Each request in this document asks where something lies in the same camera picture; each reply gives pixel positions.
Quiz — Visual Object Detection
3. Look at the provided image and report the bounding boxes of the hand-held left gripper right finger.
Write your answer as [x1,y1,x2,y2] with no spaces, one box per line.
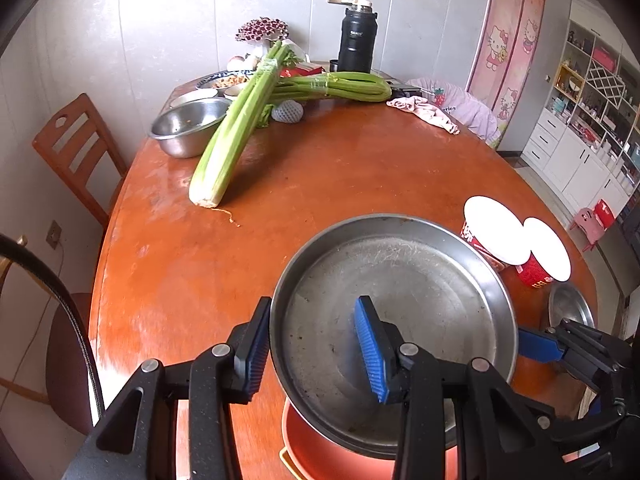
[354,295,576,480]

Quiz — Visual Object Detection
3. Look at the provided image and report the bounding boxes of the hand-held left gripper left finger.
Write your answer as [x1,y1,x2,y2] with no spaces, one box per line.
[60,296,273,480]

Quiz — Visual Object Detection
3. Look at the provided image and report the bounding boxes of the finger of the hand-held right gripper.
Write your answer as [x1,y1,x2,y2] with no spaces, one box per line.
[517,317,632,391]

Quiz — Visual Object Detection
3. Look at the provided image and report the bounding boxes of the wide steel bowl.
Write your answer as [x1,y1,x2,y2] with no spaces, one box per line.
[547,282,596,331]

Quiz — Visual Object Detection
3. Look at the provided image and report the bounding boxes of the steel pan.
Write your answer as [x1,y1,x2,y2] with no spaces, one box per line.
[269,214,519,460]

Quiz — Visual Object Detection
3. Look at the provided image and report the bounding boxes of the small red noodle bowl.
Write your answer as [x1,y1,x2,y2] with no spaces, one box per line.
[515,217,572,291]

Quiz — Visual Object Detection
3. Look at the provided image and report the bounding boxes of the orange bear-shaped plate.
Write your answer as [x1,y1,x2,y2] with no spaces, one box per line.
[281,400,458,480]

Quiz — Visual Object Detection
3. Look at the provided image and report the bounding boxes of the large red noodle bowl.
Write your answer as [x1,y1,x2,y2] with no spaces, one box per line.
[460,195,533,273]

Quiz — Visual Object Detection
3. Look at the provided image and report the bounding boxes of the pink child chair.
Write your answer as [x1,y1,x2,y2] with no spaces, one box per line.
[570,206,607,253]

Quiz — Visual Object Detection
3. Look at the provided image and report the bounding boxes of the red child stool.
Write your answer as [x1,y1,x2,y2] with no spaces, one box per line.
[591,198,617,231]

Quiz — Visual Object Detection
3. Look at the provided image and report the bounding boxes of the white shelf cabinet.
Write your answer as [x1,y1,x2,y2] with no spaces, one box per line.
[520,17,640,221]

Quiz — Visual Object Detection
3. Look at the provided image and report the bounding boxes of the dark seat wooden chair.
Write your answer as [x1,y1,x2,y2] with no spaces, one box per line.
[0,232,106,436]

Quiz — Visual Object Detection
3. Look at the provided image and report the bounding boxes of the long celery bunch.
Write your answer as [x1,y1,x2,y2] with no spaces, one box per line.
[188,40,296,209]

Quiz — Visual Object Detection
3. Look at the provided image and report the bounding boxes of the small steel bowl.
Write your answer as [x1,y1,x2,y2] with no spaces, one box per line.
[149,97,233,159]

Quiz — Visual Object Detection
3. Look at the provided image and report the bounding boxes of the grey foam fruit net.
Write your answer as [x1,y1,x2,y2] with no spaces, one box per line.
[271,100,304,123]

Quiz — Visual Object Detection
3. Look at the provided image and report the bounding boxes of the pink cloth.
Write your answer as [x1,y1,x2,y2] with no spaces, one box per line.
[386,95,461,136]

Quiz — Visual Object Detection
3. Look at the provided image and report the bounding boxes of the black tool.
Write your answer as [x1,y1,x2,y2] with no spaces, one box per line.
[389,81,426,99]

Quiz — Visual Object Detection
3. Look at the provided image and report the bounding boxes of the shallow steel plate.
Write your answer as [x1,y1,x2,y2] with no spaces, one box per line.
[169,89,219,109]

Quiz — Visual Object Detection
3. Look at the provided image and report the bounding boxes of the wrapped celery bunch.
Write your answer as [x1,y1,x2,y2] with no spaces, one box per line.
[267,71,393,103]

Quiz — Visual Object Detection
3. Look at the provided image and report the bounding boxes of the blue patterned food plate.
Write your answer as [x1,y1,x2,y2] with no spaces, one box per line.
[196,72,251,92]

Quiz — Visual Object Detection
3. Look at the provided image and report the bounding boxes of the red box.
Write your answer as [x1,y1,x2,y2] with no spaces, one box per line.
[279,61,323,79]

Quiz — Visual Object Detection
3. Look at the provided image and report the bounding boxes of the wooden slatted chair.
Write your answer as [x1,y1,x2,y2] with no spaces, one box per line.
[31,92,128,228]

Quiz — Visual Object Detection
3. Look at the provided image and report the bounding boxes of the pink cartoon wardrobe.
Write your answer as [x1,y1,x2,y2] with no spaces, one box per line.
[465,0,548,148]

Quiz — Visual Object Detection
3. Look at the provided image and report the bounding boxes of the black thermos bottle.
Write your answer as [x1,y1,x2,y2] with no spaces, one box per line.
[338,0,379,75]

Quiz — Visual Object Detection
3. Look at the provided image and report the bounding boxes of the black cable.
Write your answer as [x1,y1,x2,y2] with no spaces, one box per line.
[0,234,106,421]

